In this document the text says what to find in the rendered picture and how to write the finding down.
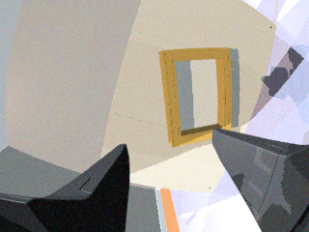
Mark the golden-brown picture frame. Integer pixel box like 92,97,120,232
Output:
158,47,233,147

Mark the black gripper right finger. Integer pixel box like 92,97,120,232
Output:
211,128,309,232

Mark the cream flat panel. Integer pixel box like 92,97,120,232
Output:
101,0,277,193

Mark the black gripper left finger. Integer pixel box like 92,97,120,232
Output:
0,143,130,232

